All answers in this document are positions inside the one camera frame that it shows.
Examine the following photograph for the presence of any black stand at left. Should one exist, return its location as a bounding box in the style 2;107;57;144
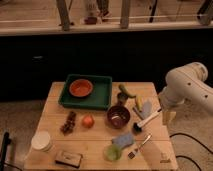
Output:
0;132;11;171

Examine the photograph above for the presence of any green cucumber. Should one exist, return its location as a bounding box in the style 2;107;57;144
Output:
118;84;136;98

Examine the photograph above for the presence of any dark rectangular block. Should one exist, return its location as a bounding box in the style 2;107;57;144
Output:
55;150;82;168

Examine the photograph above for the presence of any black floor cable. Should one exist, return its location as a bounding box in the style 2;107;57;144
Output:
169;132;213;171

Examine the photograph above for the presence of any orange apple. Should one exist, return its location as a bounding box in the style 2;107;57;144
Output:
82;115;94;128

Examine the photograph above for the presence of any dark grape bunch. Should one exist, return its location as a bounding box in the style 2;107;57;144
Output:
60;111;76;135

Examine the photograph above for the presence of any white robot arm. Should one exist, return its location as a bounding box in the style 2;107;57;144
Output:
158;62;213;125

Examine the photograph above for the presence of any yellow banana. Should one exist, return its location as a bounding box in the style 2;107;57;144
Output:
135;96;142;112

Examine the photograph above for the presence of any green plastic cup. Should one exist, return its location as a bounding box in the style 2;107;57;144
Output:
103;144;122;161

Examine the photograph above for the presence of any grey spatula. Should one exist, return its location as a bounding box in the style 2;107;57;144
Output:
133;100;152;120

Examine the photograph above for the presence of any dark red bowl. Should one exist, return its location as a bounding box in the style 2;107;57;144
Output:
107;106;130;129

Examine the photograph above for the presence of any small dark metal cup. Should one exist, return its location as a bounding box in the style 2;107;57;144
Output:
117;92;128;106

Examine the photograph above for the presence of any green plastic tray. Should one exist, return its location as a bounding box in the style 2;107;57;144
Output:
58;74;112;110

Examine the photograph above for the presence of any orange bowl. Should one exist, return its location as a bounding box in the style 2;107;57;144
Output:
69;79;93;97

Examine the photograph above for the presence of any white paper cup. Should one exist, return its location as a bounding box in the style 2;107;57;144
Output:
31;131;52;151

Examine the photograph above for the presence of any white handled black brush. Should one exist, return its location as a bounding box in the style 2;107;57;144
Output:
133;109;161;132

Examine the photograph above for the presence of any silver fork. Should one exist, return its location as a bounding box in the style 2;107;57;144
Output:
128;134;152;159

